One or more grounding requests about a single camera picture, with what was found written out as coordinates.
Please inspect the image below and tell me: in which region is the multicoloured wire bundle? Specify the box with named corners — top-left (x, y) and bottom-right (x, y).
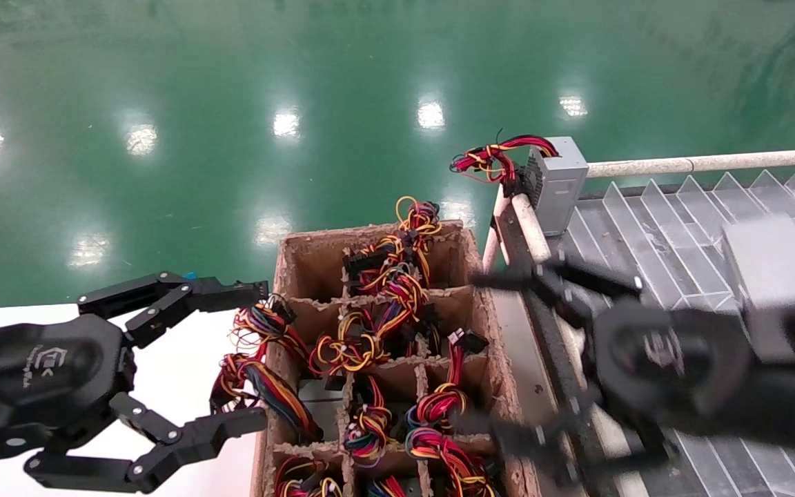
top-left (229, 295), bottom-right (310, 361)

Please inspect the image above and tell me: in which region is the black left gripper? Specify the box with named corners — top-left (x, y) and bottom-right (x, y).
top-left (0, 272), bottom-right (271, 494)

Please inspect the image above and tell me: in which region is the silver power supply with wires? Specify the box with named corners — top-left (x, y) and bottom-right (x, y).
top-left (342, 373), bottom-right (396, 467)
top-left (404, 427), bottom-right (498, 497)
top-left (366, 475), bottom-right (409, 497)
top-left (449, 135), bottom-right (590, 237)
top-left (370, 268), bottom-right (441, 339)
top-left (273, 454), bottom-right (343, 497)
top-left (339, 196), bottom-right (442, 278)
top-left (403, 329), bottom-right (489, 434)
top-left (309, 309), bottom-right (391, 377)

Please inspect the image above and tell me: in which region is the clear acrylic divider tray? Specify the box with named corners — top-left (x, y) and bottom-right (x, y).
top-left (563, 166), bottom-right (795, 497)

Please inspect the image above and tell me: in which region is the white cart leg pipe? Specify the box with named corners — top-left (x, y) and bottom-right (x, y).
top-left (482, 185), bottom-right (511, 277)

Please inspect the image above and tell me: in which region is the white cart side pipe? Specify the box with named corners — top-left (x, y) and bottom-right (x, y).
top-left (511, 193), bottom-right (647, 497)

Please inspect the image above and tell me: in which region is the long white cart rail pipe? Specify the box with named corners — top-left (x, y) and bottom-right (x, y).
top-left (587, 147), bottom-right (795, 179)

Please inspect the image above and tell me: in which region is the multicoloured wire bundle outside box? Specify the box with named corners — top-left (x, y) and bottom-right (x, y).
top-left (210, 354), bottom-right (343, 442)

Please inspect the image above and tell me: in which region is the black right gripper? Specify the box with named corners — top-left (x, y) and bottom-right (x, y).
top-left (449, 257), bottom-right (760, 487)

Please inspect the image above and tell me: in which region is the brown cardboard divider box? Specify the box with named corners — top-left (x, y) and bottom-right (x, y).
top-left (251, 220), bottom-right (535, 497)

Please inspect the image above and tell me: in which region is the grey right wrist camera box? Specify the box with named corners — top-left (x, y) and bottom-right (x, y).
top-left (720, 214), bottom-right (795, 365)

